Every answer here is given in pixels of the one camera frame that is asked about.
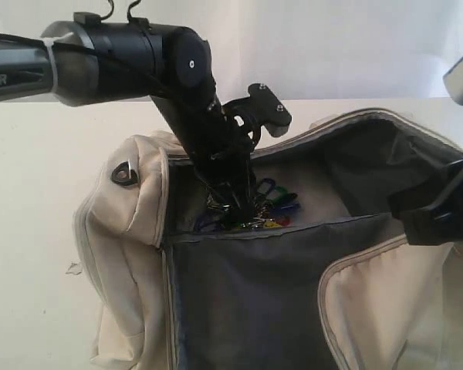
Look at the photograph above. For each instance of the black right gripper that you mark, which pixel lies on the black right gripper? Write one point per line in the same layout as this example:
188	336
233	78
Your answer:
442	222

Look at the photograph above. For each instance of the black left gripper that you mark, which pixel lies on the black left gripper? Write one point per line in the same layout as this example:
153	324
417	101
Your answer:
220	154

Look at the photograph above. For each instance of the colourful key tag bunch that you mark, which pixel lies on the colourful key tag bunch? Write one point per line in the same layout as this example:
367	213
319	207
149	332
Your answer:
273	204

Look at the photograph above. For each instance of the beige fabric duffel bag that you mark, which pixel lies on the beige fabric duffel bag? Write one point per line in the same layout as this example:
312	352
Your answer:
339	288

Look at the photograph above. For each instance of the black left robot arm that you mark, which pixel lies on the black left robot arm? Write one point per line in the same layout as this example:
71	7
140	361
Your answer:
88	61

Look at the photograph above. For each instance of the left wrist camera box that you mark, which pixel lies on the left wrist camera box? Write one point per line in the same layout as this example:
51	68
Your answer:
260	108

